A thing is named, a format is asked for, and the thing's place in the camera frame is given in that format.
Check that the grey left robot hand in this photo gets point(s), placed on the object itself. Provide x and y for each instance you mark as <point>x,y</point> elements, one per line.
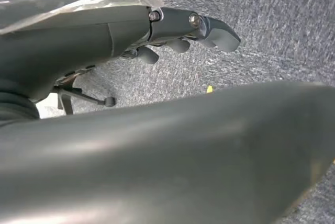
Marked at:
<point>65,42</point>

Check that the yellow floor tape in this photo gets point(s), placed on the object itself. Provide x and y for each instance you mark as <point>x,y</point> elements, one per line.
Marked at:
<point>210,89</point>

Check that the black stand leg with knob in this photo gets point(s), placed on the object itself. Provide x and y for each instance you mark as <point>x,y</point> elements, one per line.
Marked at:
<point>86,97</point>

